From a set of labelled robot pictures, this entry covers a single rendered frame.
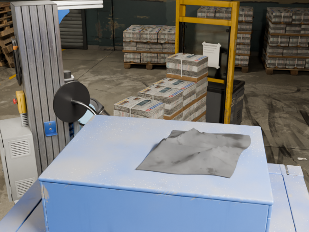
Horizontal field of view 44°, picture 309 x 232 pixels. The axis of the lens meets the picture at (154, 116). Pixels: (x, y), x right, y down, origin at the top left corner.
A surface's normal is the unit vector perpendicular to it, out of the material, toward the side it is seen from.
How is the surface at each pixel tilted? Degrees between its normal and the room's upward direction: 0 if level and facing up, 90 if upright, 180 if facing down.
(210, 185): 0
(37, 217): 0
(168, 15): 90
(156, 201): 90
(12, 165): 90
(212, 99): 90
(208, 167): 15
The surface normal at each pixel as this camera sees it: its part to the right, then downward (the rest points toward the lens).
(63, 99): 0.70, 0.27
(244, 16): -0.24, 0.37
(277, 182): 0.00, -0.93
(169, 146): -0.11, -0.22
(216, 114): -0.52, 0.33
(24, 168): 0.43, 0.34
